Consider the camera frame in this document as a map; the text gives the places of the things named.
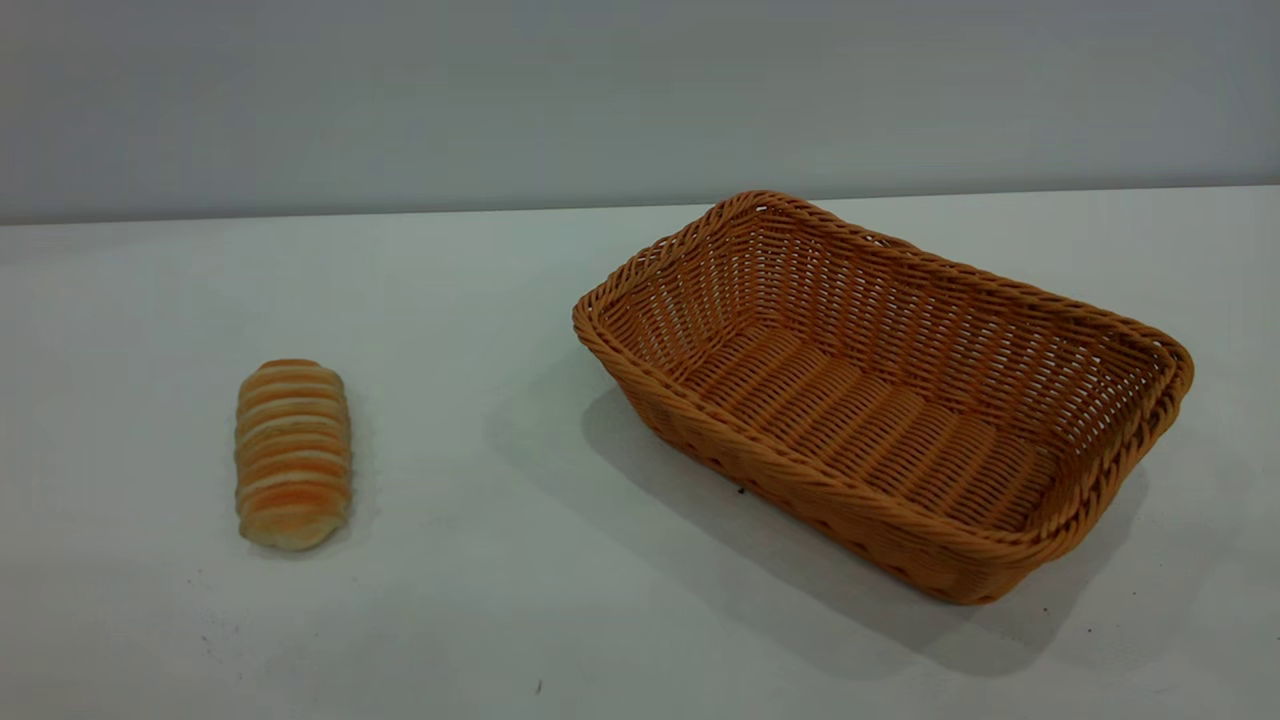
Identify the orange-brown woven wicker basket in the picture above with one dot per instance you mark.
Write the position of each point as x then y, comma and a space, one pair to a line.
850, 420

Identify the striped orange bread loaf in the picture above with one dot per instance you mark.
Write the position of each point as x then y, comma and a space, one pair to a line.
292, 455

